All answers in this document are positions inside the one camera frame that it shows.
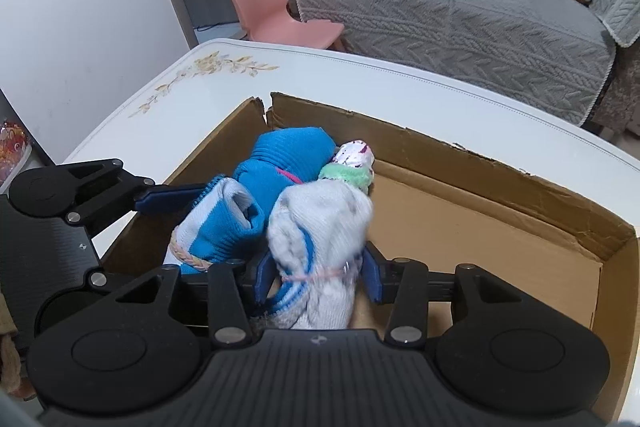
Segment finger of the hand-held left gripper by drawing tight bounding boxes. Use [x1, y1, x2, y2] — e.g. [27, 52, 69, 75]
[86, 268, 151, 297]
[54, 158, 207, 237]

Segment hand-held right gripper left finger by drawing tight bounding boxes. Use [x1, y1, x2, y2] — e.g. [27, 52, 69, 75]
[112, 252, 281, 349]

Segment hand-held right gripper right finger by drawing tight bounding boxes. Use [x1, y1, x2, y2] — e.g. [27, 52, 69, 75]
[361, 243, 533, 349]

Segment blue white sock bundle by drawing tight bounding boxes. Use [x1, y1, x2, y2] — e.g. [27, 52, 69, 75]
[162, 174, 267, 278]

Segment grey white sock bundle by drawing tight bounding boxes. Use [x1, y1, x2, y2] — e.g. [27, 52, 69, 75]
[265, 181, 375, 332]

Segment brown cardboard box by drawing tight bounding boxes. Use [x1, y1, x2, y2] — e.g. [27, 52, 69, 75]
[102, 92, 640, 423]

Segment red patterned bag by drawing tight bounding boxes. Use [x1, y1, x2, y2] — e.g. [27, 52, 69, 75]
[0, 119, 32, 185]

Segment floral sock with green cuff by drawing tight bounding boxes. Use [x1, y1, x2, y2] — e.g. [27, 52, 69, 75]
[317, 139, 376, 195]

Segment blue ribbed sock roll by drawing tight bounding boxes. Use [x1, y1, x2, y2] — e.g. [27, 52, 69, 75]
[232, 126, 335, 188]

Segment pink plastic chair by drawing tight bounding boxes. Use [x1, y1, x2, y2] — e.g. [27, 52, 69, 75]
[229, 0, 346, 52]

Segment grey quilted sofa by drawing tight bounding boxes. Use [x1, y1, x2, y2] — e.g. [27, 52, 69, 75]
[235, 0, 640, 142]

